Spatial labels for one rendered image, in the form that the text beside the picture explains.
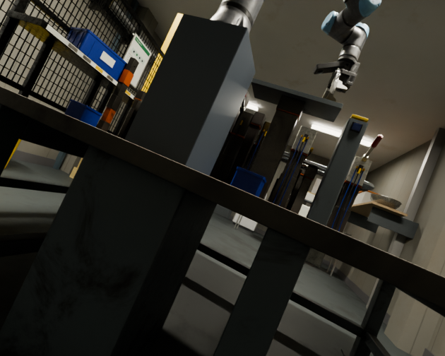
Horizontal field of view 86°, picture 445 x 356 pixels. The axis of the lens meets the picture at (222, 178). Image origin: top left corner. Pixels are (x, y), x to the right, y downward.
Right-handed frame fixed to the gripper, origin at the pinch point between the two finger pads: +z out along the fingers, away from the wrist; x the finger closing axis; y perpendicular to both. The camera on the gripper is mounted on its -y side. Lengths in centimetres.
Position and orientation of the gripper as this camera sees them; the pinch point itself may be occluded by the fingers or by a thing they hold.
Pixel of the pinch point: (323, 102)
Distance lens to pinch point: 112.0
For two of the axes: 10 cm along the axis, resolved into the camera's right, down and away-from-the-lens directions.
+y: 9.1, 4.0, -1.3
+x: 0.9, 1.0, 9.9
